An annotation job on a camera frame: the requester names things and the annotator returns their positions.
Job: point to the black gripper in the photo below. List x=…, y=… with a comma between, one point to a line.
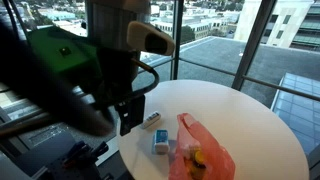
x=116, y=76

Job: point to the blue mentos box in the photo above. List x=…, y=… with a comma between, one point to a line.
x=161, y=141

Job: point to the Franka robot arm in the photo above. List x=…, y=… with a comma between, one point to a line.
x=110, y=20

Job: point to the black clamp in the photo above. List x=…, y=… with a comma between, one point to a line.
x=80, y=158

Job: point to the yellow toy figure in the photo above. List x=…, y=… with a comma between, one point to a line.
x=199, y=163

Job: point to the orange plastic bag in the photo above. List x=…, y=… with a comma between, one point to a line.
x=210, y=150

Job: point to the black window mullion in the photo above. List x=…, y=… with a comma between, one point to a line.
x=178, y=36

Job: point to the dark blurred bar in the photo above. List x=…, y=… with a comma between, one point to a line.
x=40, y=90

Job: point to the grey slanted window column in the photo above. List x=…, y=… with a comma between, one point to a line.
x=253, y=43

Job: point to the beige building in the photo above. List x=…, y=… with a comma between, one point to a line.
x=266, y=21

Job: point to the beige wrist camera box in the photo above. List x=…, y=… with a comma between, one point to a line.
x=150, y=38

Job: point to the grey window rail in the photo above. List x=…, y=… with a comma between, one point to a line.
x=276, y=86

